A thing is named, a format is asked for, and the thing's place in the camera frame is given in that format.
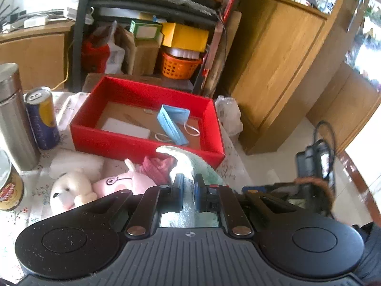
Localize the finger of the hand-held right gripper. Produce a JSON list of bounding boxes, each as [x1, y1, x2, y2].
[[242, 185, 270, 194]]

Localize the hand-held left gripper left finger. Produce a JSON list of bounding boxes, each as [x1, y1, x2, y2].
[[86, 173, 184, 236]]

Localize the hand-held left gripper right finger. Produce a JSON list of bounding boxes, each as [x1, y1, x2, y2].
[[194, 174, 298, 236]]

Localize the white green towel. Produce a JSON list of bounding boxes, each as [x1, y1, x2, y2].
[[156, 145, 226, 227]]

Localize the red cardboard box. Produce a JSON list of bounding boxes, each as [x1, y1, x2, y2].
[[70, 76, 226, 170]]

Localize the brown fuzzy cloth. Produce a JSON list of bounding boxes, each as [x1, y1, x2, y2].
[[293, 177, 335, 206]]

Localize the pink knitted cloth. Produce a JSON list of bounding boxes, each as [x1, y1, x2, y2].
[[140, 156, 176, 184]]

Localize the pink plush toy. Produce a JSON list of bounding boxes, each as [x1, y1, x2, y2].
[[92, 158, 157, 199]]

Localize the wooden side cabinet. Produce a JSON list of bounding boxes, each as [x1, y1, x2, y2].
[[306, 62, 381, 152]]

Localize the blue face mask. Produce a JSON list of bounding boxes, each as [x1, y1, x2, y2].
[[155, 105, 201, 146]]

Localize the thin white foam block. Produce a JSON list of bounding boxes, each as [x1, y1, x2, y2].
[[101, 117, 151, 139]]

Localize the tall wooden cabinet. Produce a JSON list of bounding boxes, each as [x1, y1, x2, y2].
[[222, 0, 352, 155]]

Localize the white plush bear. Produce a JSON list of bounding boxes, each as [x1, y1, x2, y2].
[[50, 171, 98, 215]]

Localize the person's dark trousers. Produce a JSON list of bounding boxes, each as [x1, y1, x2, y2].
[[356, 222, 381, 285]]

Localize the orange plastic basket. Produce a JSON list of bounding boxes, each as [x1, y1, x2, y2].
[[161, 51, 203, 80]]

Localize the wooden plank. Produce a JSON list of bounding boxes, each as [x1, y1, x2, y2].
[[202, 12, 241, 96]]

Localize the white ribbed container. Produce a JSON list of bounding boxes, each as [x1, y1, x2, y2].
[[165, 47, 200, 60]]

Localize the brown cardboard box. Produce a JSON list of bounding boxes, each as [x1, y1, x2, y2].
[[123, 28, 163, 76]]

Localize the brown doormat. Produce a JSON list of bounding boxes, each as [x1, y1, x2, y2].
[[82, 73, 194, 93]]

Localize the floral white tablecloth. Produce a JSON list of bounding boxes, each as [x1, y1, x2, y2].
[[0, 91, 247, 286]]

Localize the blue yellow drink can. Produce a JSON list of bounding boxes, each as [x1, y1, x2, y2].
[[24, 86, 61, 150]]

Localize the yellow box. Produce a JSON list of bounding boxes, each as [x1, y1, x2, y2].
[[161, 23, 209, 52]]

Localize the red white plastic bag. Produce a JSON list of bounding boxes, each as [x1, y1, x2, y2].
[[82, 21, 125, 75]]

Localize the green white box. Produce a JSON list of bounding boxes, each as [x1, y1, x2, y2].
[[129, 19, 164, 41]]

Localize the gold red tin can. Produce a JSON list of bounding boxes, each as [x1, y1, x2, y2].
[[0, 149, 25, 212]]

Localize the stainless steel thermos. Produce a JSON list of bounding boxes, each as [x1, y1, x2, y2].
[[0, 63, 40, 172]]

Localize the black shelf rack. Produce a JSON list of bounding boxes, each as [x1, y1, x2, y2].
[[68, 0, 247, 96]]

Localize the low wooden cabinet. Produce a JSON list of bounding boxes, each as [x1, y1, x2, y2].
[[0, 21, 76, 91]]

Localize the yellow cable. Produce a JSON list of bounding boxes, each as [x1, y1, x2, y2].
[[49, 40, 73, 91]]

